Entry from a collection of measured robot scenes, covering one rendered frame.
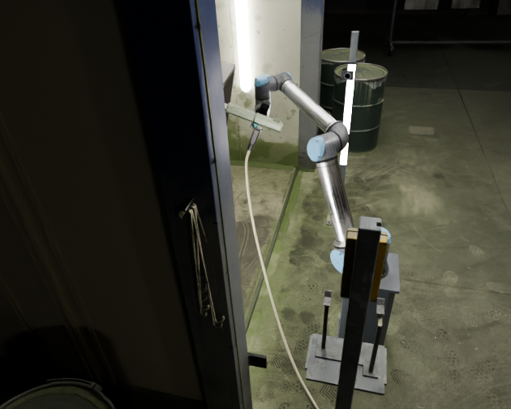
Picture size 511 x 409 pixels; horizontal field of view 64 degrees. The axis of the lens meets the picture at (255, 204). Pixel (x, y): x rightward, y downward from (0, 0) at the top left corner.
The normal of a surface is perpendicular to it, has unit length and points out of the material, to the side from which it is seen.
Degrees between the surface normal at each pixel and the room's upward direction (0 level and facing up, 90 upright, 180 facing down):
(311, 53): 90
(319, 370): 0
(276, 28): 90
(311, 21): 90
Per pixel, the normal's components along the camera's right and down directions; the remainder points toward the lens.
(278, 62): -0.24, 0.57
